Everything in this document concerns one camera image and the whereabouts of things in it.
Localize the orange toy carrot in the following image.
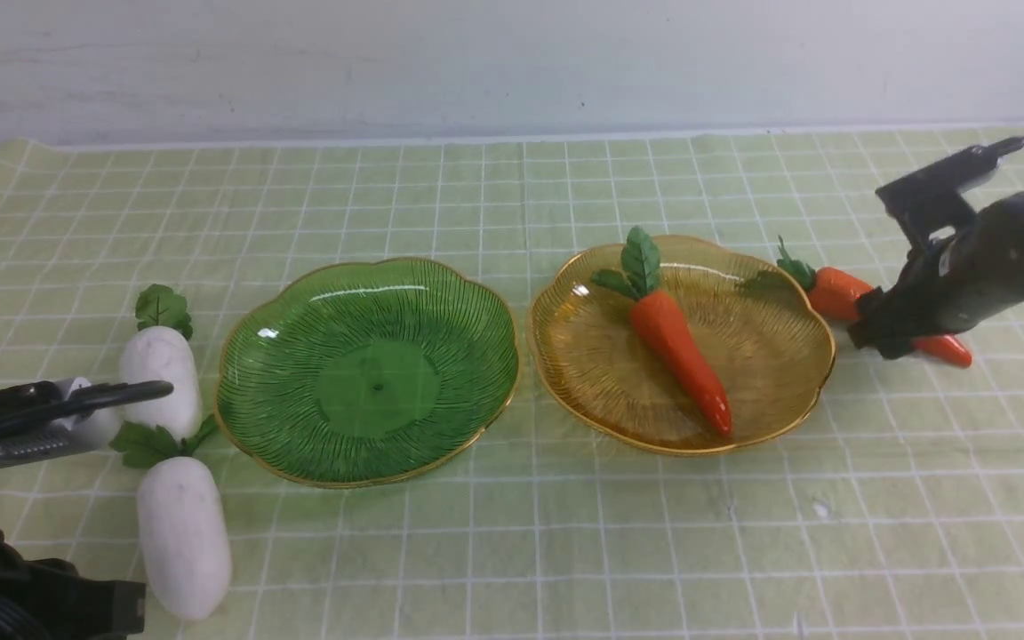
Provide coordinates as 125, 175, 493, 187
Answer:
592, 226, 732, 437
776, 236, 972, 369

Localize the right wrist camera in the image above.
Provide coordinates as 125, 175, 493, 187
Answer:
874, 135, 1024, 252

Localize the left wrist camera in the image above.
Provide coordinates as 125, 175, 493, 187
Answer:
0, 378, 173, 469

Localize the green plastic ribbed plate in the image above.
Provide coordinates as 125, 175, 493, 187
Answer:
212, 258, 521, 489

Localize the white toy radish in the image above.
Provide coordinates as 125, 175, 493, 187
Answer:
110, 416, 233, 622
119, 284, 204, 441

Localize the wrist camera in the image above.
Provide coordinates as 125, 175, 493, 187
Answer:
874, 135, 1024, 252
0, 378, 173, 469

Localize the amber plastic ribbed plate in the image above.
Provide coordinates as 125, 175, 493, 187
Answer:
527, 234, 836, 457

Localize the green checkered tablecloth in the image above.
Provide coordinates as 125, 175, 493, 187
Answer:
0, 125, 1024, 639

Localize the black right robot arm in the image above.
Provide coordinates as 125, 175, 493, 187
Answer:
848, 177, 1024, 359

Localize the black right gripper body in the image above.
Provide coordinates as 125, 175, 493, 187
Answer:
848, 234, 993, 360

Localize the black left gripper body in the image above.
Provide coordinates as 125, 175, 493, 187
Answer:
0, 530, 147, 639

